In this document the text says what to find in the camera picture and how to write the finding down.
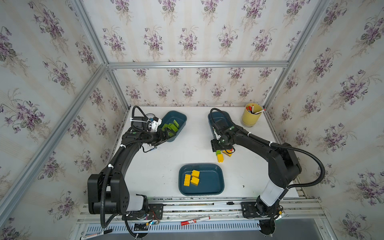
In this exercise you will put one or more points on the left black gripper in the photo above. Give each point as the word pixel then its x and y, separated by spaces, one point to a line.
pixel 160 137

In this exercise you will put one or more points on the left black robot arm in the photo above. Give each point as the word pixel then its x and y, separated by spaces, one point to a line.
pixel 108 194

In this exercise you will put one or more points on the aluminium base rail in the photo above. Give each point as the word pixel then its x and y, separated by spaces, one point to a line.
pixel 166 215

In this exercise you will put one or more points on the yellow pen cup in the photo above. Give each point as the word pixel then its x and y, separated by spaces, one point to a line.
pixel 251 115

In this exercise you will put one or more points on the red marker on rail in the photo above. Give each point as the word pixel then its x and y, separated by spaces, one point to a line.
pixel 201 219

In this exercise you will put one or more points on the green lego brick back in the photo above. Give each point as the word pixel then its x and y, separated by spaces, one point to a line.
pixel 176 124

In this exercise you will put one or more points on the teal bin back left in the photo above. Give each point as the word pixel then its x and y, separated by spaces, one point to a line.
pixel 168 119

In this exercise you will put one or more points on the teal bin front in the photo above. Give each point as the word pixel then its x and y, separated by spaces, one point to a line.
pixel 211 180

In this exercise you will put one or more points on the teal bin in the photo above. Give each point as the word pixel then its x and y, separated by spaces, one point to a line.
pixel 211 180
pixel 223 120
pixel 168 119

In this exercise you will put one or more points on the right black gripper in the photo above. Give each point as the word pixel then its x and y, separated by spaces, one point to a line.
pixel 217 146

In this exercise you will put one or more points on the yellow lego brick front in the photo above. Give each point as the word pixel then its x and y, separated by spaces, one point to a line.
pixel 220 158

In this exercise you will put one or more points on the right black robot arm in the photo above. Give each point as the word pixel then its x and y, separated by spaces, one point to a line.
pixel 283 164

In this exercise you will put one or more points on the small yellow lego brick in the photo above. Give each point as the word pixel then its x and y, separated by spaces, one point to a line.
pixel 194 181

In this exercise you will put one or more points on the black marker on rail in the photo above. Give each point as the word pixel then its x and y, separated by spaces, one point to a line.
pixel 96 234

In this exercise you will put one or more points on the teal bin back right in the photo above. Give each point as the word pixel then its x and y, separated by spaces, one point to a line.
pixel 223 120

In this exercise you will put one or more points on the long yellow lego brick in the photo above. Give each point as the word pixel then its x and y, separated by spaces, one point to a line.
pixel 187 180

